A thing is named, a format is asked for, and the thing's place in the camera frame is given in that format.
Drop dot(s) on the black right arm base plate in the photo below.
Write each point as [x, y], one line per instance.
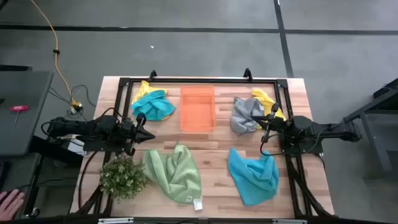
[311, 151]

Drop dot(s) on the small artificial green plant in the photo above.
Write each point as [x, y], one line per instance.
[122, 179]

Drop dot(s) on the grey microfiber towel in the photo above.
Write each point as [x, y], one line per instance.
[244, 115]

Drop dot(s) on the white paper tag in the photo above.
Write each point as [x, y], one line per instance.
[198, 204]

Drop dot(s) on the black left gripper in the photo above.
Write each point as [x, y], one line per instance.
[130, 133]

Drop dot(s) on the white box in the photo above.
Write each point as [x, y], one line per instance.
[76, 146]

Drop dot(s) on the grey side table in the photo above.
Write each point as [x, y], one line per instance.
[28, 130]

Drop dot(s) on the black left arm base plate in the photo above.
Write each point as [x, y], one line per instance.
[93, 144]

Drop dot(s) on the person's hand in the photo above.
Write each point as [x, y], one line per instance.
[11, 205]

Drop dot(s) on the black side shelf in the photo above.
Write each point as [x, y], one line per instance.
[49, 149]

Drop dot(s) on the orange translucent plastic tray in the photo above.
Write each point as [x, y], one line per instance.
[197, 109]

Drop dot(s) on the dark grey metal stand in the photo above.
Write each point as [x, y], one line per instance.
[377, 144]

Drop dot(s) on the silver metal bracket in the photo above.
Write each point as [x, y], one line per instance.
[289, 221]
[115, 221]

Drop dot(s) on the yellow microfiber towel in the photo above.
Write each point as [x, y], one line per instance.
[264, 98]
[143, 88]

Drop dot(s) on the green microfiber towel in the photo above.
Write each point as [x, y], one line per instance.
[174, 174]

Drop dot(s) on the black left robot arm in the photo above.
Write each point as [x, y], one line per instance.
[77, 127]

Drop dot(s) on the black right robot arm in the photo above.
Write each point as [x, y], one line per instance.
[326, 129]

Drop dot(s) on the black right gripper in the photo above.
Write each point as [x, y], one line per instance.
[280, 129]

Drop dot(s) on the blue microfiber towel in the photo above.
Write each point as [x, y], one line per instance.
[154, 105]
[253, 179]

